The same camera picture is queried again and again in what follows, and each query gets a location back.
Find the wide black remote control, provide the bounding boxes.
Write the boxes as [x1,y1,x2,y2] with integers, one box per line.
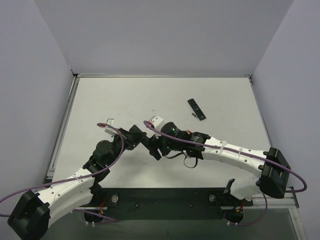
[129,125,152,151]

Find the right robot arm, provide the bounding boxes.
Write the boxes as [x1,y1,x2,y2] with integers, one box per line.
[144,120,291,201]

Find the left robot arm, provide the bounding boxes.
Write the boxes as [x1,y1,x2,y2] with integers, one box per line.
[7,128,147,240]

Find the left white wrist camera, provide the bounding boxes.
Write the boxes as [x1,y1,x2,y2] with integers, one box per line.
[96,118,116,136]

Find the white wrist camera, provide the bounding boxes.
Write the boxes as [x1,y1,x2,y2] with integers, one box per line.
[96,118,116,136]
[148,116,165,132]

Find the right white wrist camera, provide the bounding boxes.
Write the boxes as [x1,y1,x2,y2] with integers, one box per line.
[148,116,165,132]

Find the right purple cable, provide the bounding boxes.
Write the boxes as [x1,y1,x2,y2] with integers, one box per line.
[143,120,308,227]

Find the purple cable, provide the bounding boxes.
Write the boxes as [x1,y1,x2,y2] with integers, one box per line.
[0,122,125,225]
[143,120,308,227]

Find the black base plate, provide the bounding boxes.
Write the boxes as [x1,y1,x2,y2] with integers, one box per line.
[84,187,253,221]

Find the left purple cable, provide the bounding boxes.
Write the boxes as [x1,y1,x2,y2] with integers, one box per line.
[0,122,125,225]

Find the aluminium front rail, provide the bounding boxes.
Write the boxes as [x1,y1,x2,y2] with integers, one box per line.
[74,187,300,210]

